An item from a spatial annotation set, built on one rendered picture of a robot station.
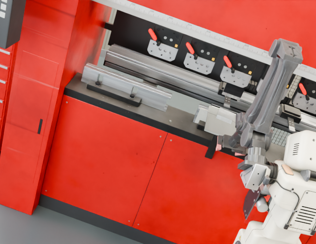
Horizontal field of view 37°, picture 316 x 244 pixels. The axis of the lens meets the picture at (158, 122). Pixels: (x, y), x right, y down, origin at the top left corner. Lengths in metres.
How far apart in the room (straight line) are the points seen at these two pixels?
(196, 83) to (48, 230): 1.24
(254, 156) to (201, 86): 1.05
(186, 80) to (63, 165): 0.88
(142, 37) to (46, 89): 0.83
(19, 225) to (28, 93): 0.84
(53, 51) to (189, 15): 0.69
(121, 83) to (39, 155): 0.61
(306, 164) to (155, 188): 1.16
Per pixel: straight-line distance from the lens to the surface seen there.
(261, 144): 1.93
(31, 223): 3.01
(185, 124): 2.61
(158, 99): 2.62
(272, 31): 2.42
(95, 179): 2.86
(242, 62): 2.47
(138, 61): 2.85
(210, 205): 2.81
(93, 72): 2.65
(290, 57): 1.86
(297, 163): 1.86
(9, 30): 2.02
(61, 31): 2.37
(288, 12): 2.40
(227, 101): 2.71
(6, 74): 3.02
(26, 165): 2.83
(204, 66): 2.49
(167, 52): 2.48
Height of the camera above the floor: 2.17
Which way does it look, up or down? 31 degrees down
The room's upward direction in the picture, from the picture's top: 20 degrees clockwise
